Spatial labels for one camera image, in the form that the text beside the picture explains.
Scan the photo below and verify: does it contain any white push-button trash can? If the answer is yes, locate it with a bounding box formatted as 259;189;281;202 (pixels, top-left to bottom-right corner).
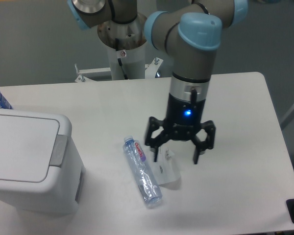
0;109;85;214

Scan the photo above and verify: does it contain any black cable on pedestal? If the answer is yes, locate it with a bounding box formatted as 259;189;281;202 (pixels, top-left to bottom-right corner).
114;37;129;80

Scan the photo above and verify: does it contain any clear plastic water bottle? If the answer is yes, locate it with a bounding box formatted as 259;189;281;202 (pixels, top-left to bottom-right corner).
122;136;162;209

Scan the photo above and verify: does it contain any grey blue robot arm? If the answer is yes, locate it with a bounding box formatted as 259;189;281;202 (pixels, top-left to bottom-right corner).
143;0;248;163

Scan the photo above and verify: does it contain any clear plastic bag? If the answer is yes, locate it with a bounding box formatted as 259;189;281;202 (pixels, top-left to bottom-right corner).
148;144;181;185

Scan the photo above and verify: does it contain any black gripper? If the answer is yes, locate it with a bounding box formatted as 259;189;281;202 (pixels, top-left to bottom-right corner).
144;94;216;164

